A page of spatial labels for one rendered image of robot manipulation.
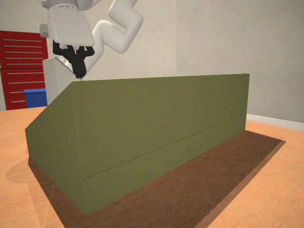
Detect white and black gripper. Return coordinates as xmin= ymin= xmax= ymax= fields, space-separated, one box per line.
xmin=47 ymin=3 xmax=95 ymax=78

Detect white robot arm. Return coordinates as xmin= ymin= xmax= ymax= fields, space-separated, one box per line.
xmin=39 ymin=0 xmax=143 ymax=74

